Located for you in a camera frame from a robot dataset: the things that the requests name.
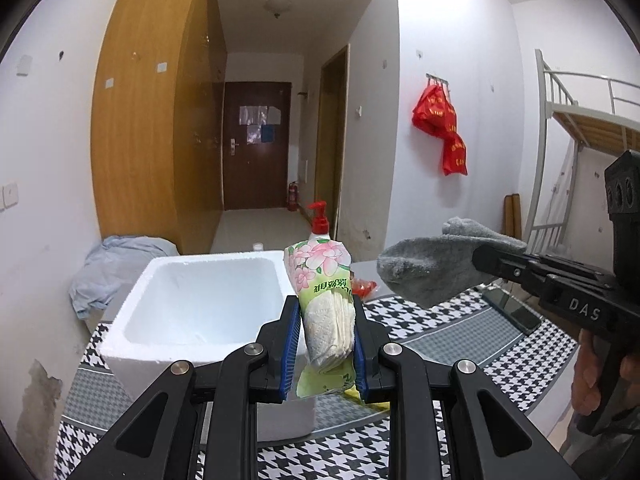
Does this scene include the white bunk bed frame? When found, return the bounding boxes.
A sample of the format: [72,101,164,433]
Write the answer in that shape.
[522,49,640,261]

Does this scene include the light blue crumpled cloth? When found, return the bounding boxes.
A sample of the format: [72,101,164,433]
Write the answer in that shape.
[69,235,178,320]

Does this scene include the wooden boards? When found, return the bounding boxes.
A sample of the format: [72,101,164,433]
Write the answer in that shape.
[502,195,522,238]

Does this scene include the person's right forearm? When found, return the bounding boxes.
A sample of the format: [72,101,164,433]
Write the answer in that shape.
[560,410,640,480]

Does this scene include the wide white paper notice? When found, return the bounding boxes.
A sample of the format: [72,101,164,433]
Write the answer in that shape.
[239,105,281,126]

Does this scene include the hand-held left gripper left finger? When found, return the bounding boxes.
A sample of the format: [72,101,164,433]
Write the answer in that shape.
[70,295,307,480]

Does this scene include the black smartphone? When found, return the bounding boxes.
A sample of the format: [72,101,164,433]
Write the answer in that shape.
[482,287,543,336]

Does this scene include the wooden side door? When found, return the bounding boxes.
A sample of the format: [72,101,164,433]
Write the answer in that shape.
[313,44,351,241]

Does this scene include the wooden wardrobe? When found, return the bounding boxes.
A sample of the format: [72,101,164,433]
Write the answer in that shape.
[91,0,228,256]

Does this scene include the yellow sponge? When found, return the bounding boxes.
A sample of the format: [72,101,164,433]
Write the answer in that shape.
[342,385,392,411]

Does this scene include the red snack packet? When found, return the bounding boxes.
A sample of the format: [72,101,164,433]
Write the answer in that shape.
[350,272,379,301]

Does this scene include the white foam box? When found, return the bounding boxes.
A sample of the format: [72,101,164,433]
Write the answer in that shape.
[97,250,321,443]

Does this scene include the crumpled red plastic bag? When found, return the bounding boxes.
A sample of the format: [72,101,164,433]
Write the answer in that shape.
[411,82,458,137]

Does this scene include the dark brown entrance door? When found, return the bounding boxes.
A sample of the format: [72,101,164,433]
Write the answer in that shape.
[222,81,292,211]

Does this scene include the white red-pump lotion bottle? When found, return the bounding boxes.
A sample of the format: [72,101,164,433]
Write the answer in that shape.
[306,201,333,243]

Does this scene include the narrow red plastic bag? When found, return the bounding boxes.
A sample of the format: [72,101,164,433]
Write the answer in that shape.
[441,132,469,177]

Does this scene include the grey sock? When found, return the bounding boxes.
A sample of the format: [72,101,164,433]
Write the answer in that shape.
[376,217,528,308]

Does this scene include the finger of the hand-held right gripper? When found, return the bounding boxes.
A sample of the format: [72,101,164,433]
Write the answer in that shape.
[527,254,608,276]
[471,242,553,292]

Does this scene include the person's right hand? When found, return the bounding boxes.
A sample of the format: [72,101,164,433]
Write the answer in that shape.
[570,327,640,416]

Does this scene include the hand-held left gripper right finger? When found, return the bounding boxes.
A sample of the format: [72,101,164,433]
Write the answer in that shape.
[350,296,576,480]

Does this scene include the green floral tissue pack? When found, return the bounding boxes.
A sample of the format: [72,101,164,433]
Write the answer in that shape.
[283,239,362,401]

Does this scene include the houndstooth table mat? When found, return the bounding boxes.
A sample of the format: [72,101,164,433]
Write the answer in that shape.
[52,280,596,480]

